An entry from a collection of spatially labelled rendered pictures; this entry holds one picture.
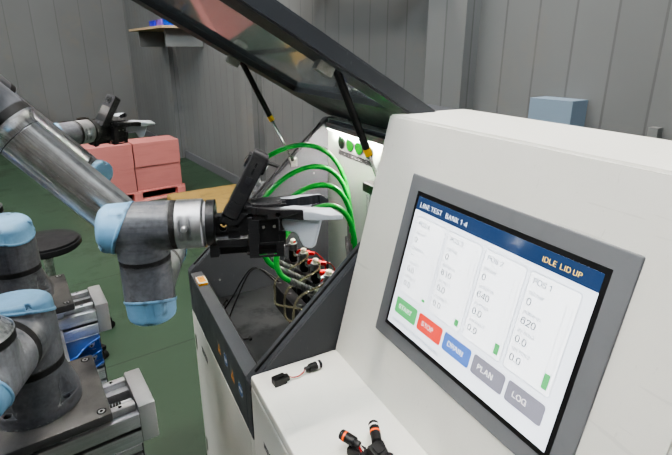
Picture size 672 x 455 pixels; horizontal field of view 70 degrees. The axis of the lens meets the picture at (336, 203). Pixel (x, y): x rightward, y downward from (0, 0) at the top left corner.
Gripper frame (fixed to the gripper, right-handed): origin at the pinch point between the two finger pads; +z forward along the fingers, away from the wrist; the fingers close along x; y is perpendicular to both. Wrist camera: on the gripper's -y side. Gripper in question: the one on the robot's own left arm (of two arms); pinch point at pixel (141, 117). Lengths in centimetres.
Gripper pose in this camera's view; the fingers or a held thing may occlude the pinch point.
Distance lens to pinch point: 186.9
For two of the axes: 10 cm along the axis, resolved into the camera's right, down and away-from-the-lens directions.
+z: 4.9, -2.7, 8.3
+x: 8.6, 2.8, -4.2
